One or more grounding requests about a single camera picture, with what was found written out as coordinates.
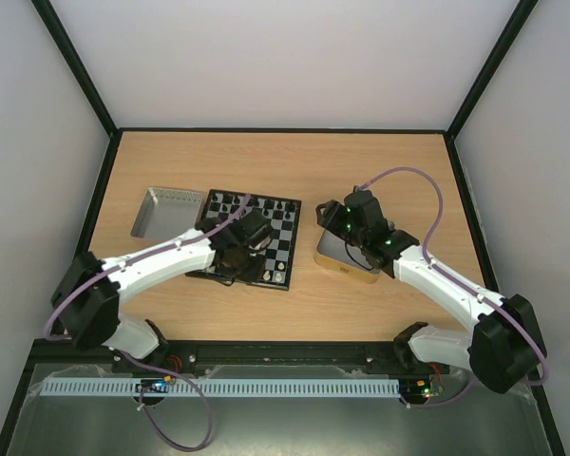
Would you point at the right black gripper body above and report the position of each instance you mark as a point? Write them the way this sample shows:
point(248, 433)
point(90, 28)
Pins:
point(331, 218)

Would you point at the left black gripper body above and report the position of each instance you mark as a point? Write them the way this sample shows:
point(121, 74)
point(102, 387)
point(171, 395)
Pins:
point(242, 270)

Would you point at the gold metal tin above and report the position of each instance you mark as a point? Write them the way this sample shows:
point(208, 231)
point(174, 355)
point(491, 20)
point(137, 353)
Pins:
point(334, 254)

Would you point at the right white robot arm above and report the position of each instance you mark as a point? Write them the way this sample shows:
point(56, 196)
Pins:
point(501, 342)

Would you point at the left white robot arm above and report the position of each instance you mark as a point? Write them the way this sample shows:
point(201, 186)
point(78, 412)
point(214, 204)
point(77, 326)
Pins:
point(89, 300)

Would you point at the black and grey chessboard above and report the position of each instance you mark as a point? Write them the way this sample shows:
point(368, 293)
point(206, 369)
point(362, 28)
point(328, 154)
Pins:
point(250, 229)

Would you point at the light blue cable duct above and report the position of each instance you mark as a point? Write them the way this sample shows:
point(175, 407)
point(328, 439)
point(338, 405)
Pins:
point(222, 388)

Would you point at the metal base plate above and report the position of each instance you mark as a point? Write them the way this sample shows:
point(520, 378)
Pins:
point(460, 420)

